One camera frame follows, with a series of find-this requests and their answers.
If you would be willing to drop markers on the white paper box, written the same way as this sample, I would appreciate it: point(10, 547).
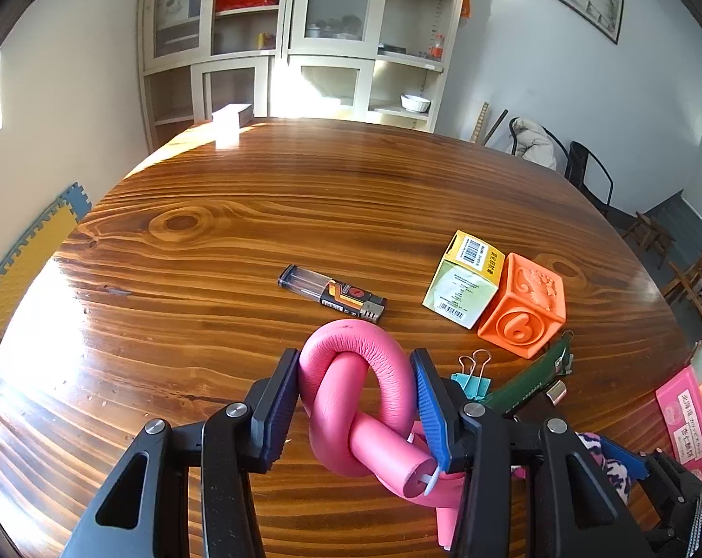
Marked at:
point(232, 116)

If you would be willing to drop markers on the yellow green medicine box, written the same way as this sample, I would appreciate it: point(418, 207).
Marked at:
point(461, 290)

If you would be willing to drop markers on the pink tin container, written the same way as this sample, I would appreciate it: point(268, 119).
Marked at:
point(685, 412)

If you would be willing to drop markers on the orange bottle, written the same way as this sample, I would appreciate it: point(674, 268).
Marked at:
point(437, 47)

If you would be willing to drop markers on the dark stick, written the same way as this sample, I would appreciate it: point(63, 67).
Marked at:
point(495, 126)

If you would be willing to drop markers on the white printed box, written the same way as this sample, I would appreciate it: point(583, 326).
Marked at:
point(176, 6)

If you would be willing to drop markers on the wooden tea table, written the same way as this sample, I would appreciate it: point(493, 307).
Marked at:
point(697, 285)

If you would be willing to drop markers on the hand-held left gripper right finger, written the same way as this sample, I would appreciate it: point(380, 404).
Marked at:
point(432, 412)

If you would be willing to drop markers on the grey staircase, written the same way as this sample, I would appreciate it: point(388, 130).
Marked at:
point(679, 218)

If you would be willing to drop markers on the small orange embossed cube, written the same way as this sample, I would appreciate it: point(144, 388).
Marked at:
point(519, 314)

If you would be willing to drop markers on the beige padded jacket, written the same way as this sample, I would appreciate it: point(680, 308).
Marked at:
point(534, 142)

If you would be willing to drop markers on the leopard print scrunchie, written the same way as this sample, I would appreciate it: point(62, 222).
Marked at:
point(615, 471)

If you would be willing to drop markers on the blue yellow foam mat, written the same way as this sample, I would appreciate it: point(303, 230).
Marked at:
point(31, 256)

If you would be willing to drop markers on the beige glass door cabinet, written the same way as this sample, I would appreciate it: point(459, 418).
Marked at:
point(284, 11)

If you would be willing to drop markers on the black metal chair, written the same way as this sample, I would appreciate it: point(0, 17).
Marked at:
point(580, 171)

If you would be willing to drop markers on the orange hanging bag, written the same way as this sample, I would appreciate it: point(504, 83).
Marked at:
point(466, 3)

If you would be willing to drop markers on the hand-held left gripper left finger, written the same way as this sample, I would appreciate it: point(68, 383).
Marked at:
point(275, 412)

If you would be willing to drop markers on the teal binder clip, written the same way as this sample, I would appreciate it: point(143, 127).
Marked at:
point(473, 386)

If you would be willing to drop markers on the black chair with jacket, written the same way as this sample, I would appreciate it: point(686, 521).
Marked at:
point(560, 151)

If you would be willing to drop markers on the pink knotted foam tube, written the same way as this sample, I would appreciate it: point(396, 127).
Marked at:
point(339, 395)

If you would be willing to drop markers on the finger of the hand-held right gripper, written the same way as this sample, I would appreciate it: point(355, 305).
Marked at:
point(627, 458)

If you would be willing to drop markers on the clear black lighter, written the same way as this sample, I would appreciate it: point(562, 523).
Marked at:
point(339, 296)

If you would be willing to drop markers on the white bowl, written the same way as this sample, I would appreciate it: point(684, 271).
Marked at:
point(416, 103)

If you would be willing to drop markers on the light wooden stick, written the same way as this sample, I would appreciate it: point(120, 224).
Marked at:
point(480, 122)

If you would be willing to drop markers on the wooden stool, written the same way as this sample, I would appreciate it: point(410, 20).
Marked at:
point(647, 232)

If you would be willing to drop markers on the green metal tool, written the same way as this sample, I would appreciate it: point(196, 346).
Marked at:
point(531, 386)

